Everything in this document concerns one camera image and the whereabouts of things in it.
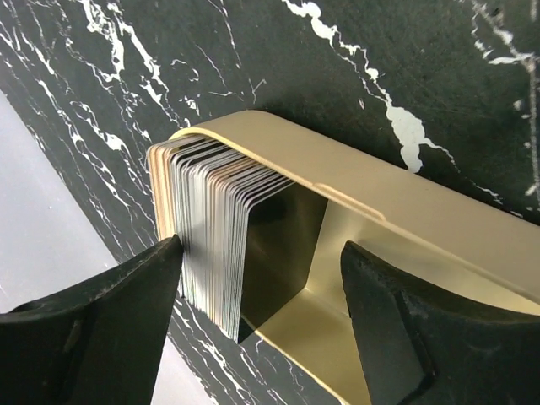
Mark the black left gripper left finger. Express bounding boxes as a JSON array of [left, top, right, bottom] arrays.
[[1, 236, 184, 404]]

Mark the beige oval card tray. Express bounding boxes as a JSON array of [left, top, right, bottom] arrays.
[[166, 111, 539, 404]]

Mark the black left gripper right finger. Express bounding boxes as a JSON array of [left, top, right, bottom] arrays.
[[340, 242, 539, 404]]

